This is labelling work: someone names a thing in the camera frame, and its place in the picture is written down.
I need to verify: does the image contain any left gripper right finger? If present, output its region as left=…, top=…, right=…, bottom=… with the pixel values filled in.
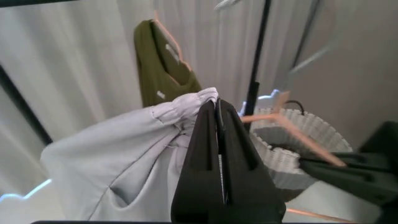
left=216, top=98, right=287, bottom=222

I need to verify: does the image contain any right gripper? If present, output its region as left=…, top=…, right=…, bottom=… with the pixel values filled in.
left=298, top=119, right=398, bottom=224

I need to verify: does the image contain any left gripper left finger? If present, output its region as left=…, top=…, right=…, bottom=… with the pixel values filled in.
left=170, top=100, right=225, bottom=222

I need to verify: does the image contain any pink clothes hanger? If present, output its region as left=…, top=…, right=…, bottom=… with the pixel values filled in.
left=213, top=0, right=357, bottom=223
left=152, top=11, right=193, bottom=86

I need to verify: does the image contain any pale grey garment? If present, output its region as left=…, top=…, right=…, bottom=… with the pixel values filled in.
left=39, top=86, right=220, bottom=222

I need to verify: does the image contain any green shirt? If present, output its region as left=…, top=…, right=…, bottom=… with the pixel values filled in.
left=133, top=19, right=203, bottom=108

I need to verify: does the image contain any white laundry basket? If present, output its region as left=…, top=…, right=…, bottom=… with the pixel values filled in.
left=245, top=99, right=354, bottom=203

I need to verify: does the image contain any black clothes rack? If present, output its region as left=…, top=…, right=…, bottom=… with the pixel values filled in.
left=0, top=0, right=272, bottom=146

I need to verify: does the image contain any white curtain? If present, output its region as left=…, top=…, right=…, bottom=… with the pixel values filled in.
left=0, top=0, right=318, bottom=200

